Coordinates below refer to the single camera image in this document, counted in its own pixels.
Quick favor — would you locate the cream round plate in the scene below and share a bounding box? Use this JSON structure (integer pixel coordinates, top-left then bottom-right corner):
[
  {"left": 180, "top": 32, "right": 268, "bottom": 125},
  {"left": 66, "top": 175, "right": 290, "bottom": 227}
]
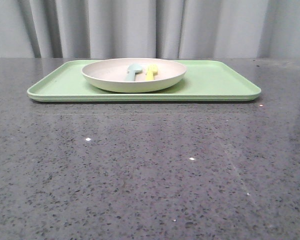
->
[{"left": 81, "top": 58, "right": 187, "bottom": 93}]

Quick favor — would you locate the yellow plastic fork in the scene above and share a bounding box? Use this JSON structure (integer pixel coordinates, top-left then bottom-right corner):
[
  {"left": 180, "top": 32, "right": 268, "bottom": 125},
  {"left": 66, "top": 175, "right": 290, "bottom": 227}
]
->
[{"left": 145, "top": 64, "right": 158, "bottom": 81}]

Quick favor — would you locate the grey curtain backdrop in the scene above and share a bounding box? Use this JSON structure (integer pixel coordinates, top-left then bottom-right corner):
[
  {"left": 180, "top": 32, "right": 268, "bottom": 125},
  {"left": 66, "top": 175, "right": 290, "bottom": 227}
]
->
[{"left": 0, "top": 0, "right": 300, "bottom": 59}]

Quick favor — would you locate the light blue plastic spoon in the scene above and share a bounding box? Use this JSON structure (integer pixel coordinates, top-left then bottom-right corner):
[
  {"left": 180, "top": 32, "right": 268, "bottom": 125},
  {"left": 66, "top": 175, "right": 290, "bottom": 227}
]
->
[{"left": 124, "top": 63, "right": 143, "bottom": 82}]

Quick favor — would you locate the green rectangular tray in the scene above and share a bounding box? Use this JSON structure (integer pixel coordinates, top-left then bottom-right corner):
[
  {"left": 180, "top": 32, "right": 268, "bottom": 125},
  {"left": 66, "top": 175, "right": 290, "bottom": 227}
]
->
[{"left": 27, "top": 60, "right": 262, "bottom": 103}]

